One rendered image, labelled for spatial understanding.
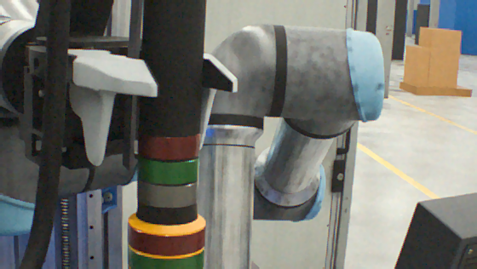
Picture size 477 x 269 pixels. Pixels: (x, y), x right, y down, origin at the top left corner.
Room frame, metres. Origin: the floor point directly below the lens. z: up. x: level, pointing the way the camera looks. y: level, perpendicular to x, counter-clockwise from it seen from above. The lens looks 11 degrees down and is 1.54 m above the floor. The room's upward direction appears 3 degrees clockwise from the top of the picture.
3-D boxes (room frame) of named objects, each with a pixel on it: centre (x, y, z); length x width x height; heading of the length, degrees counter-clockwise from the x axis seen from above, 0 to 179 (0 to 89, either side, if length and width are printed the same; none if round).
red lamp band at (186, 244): (0.36, 0.04, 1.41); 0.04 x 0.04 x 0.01
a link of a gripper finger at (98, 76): (0.35, 0.08, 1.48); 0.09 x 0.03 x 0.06; 29
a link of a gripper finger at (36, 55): (0.39, 0.10, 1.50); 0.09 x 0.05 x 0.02; 29
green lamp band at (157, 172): (0.36, 0.04, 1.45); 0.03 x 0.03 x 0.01
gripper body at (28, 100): (0.45, 0.12, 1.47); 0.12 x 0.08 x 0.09; 39
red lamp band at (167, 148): (0.36, 0.04, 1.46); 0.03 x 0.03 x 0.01
